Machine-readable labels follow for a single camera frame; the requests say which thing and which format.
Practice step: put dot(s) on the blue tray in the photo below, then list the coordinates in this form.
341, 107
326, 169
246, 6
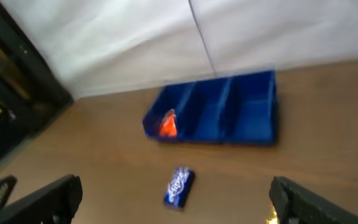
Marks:
247, 118

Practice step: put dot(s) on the gold candy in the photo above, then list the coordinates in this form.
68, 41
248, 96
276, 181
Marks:
272, 217

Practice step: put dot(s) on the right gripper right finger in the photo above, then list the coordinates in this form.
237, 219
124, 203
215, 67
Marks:
306, 208

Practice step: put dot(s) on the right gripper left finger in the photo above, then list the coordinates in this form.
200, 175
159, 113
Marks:
51, 199

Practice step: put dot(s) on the orange candy box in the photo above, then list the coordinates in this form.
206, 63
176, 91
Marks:
172, 126
163, 129

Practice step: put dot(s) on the blue candy pack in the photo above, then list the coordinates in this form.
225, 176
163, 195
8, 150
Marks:
179, 188

